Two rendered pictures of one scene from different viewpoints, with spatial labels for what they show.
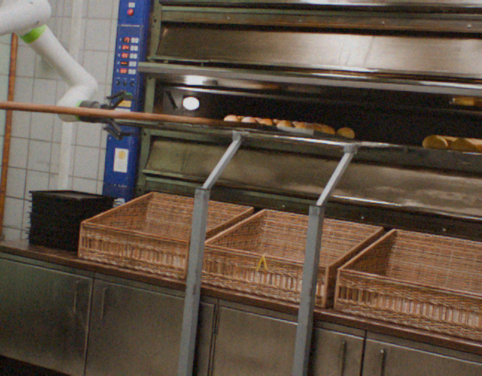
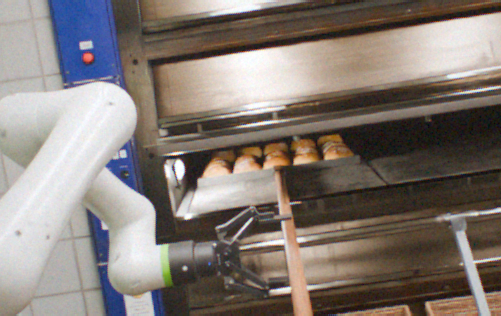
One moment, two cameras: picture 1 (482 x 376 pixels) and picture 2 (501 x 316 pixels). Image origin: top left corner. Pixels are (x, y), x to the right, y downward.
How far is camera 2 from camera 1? 2.75 m
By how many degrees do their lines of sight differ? 30
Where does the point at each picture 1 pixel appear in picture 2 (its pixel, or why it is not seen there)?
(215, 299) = not seen: outside the picture
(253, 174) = (386, 255)
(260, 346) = not seen: outside the picture
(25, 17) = (114, 138)
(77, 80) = (134, 213)
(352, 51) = not seen: outside the picture
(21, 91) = not seen: outside the picture
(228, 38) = (283, 62)
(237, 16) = (293, 25)
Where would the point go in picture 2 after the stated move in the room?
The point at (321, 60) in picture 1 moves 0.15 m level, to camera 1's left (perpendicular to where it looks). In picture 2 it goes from (464, 63) to (422, 72)
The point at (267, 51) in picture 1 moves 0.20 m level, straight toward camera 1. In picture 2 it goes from (364, 69) to (414, 65)
